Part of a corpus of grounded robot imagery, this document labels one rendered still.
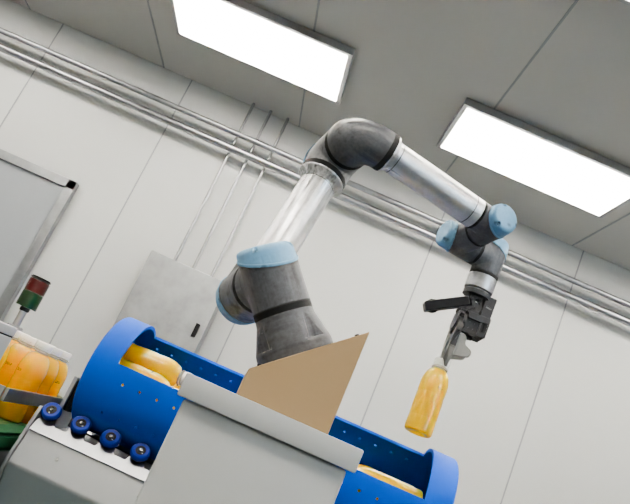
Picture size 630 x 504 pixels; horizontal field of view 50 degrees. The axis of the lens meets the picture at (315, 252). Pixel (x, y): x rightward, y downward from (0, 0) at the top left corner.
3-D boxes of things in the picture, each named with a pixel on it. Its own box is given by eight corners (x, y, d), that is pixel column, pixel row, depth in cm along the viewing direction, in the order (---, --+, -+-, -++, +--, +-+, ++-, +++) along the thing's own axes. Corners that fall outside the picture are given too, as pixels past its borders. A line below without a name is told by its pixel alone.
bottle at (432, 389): (397, 428, 165) (422, 359, 172) (420, 440, 166) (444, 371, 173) (411, 428, 158) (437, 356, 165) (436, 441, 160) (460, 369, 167)
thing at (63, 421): (57, 429, 158) (83, 379, 161) (48, 425, 158) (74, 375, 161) (71, 430, 167) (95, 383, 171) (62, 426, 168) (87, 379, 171)
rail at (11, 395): (2, 401, 145) (9, 388, 146) (-1, 399, 145) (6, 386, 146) (64, 410, 183) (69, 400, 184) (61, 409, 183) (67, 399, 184)
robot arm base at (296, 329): (331, 344, 122) (315, 292, 124) (252, 369, 123) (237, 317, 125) (336, 346, 137) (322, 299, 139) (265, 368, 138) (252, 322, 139)
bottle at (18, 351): (-18, 405, 168) (20, 336, 173) (7, 416, 168) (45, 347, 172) (-31, 403, 161) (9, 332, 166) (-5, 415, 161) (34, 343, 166)
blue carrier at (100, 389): (424, 592, 142) (470, 462, 149) (55, 424, 150) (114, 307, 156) (404, 566, 170) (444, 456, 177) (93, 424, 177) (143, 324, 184)
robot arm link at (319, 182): (222, 291, 134) (340, 112, 161) (200, 308, 147) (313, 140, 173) (270, 325, 136) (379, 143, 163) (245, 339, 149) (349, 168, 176)
